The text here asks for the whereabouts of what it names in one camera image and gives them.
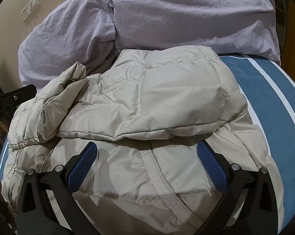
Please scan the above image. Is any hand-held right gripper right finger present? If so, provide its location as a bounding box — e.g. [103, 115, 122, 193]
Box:
[197, 140, 278, 235]

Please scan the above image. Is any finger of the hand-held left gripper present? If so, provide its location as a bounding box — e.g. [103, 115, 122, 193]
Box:
[0, 84, 37, 122]

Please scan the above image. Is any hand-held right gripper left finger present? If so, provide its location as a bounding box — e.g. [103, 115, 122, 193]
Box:
[17, 141, 99, 235]

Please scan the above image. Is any beige puffer jacket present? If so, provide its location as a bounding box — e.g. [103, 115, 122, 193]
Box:
[2, 49, 285, 235]

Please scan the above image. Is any lilac pillow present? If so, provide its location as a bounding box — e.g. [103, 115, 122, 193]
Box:
[17, 0, 117, 86]
[105, 0, 282, 65]

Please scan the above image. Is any blue white-striped bed sheet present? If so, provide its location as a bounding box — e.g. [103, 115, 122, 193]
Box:
[0, 55, 295, 235]

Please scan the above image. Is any white wall socket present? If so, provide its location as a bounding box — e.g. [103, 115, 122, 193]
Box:
[21, 6, 32, 20]

